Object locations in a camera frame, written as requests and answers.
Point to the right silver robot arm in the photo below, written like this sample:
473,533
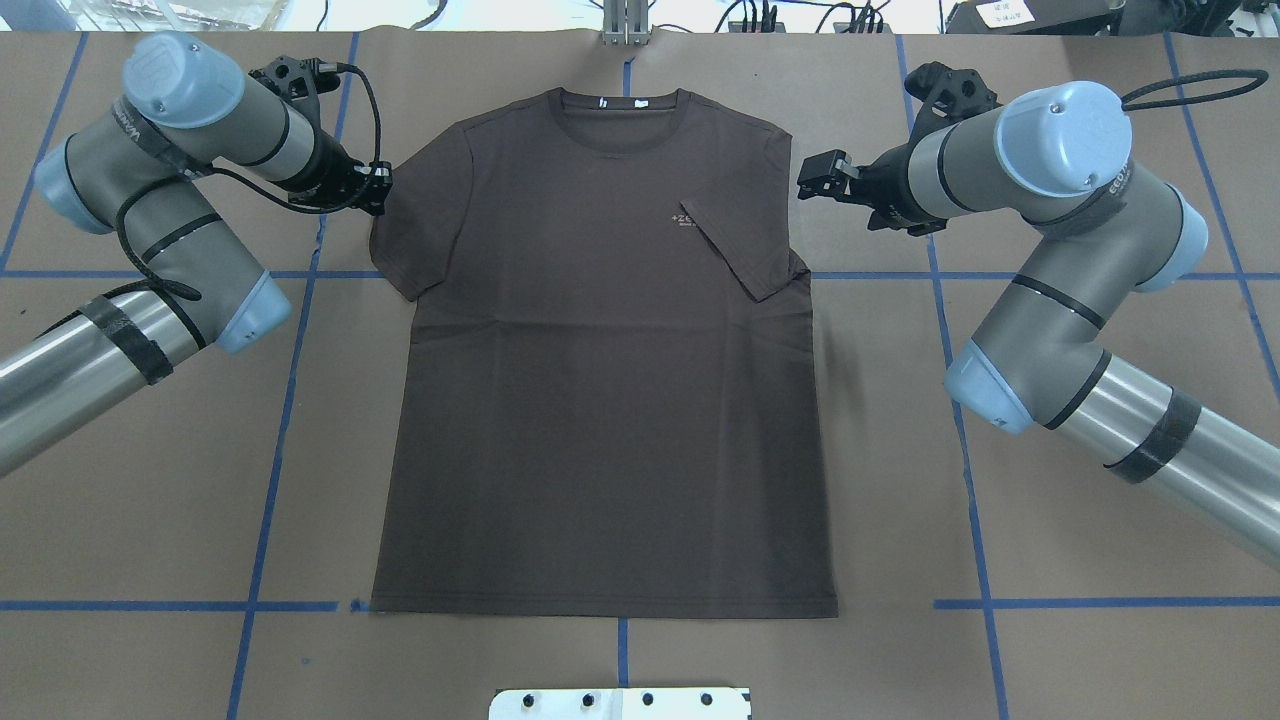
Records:
1061,157

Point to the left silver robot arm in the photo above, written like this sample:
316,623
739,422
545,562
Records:
187,111

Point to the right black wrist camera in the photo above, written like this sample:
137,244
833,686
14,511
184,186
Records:
947,96

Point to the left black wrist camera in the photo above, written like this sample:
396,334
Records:
295,79

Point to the aluminium frame post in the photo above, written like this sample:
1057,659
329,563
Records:
625,22

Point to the dark brown t-shirt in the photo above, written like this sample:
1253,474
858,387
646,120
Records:
610,405

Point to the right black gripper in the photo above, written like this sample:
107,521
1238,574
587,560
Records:
893,186

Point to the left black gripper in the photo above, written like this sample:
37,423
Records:
327,168

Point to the white camera mast pedestal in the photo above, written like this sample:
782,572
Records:
623,703

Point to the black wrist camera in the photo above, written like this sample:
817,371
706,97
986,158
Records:
947,96
295,79

